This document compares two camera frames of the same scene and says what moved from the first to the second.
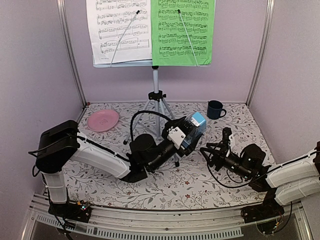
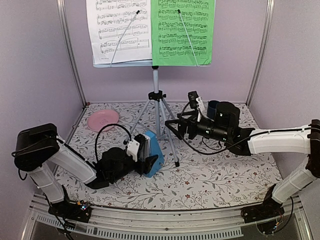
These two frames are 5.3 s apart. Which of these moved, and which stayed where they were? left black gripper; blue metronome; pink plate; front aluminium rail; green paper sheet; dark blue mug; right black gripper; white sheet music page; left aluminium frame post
Moved: blue metronome; right black gripper; left black gripper
Stayed: pink plate; dark blue mug; white sheet music page; left aluminium frame post; front aluminium rail; green paper sheet
